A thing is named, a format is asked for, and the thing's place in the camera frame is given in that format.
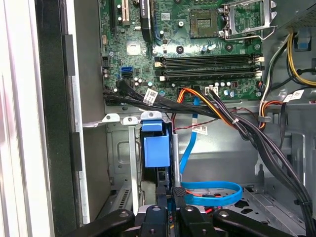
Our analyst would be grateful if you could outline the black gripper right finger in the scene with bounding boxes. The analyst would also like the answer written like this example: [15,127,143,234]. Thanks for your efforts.
[172,186,296,237]

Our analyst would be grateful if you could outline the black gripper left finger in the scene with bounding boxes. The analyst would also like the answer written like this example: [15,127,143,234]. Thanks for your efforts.
[63,186,173,237]

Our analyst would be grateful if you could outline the blue SATA wire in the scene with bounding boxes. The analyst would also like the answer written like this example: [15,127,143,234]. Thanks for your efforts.
[167,95,244,224]

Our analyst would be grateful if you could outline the hard disk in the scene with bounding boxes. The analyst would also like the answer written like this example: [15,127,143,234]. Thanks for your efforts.
[139,118,173,198]

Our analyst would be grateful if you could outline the orange red yellow power wire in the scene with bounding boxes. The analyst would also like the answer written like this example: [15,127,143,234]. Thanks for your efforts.
[176,87,237,213]

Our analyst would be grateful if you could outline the silver metal disk bay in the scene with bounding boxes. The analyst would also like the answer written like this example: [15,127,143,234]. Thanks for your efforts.
[102,111,182,213]

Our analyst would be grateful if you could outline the grey metal drive cage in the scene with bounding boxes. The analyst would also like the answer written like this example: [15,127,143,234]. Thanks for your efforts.
[254,98,316,188]

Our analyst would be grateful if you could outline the black PC case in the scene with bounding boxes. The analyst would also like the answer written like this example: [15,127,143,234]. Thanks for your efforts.
[34,0,316,237]

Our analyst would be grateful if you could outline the black RAM slot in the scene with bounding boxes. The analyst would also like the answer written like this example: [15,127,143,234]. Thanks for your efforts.
[154,75,265,83]
[154,55,265,63]
[154,69,265,77]
[154,61,265,69]

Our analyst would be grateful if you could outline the green motherboard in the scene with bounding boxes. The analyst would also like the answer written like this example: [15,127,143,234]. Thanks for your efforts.
[98,0,265,101]

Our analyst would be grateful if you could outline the CPU socket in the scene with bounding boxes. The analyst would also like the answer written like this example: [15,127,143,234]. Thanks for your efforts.
[189,7,219,39]

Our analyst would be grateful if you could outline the white expansion slot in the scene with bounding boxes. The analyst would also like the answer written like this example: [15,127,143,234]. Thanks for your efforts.
[120,0,131,27]

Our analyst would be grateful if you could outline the grey power supply unit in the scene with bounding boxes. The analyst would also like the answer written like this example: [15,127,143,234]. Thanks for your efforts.
[276,0,316,30]

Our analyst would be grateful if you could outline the black sleeved cable bundle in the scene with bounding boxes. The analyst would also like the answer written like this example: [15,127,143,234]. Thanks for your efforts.
[102,80,316,218]

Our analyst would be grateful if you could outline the thin wire locking lever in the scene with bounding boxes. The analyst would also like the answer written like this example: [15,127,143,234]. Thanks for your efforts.
[223,24,277,40]

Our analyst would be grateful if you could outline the yellow black supply wires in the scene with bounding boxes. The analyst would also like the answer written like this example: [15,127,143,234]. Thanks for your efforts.
[286,31,316,86]

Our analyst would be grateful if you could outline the metal socket cover frame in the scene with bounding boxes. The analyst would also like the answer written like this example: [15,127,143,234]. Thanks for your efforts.
[222,0,277,35]

